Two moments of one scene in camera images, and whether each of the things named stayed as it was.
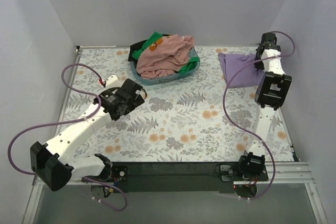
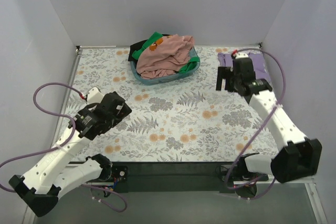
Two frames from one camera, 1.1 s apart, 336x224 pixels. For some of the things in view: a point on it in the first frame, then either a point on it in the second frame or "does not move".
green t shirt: x=136 y=54 does not move
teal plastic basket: x=167 y=78 does not move
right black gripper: x=269 y=40 → x=228 y=78
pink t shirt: x=165 y=57 does not move
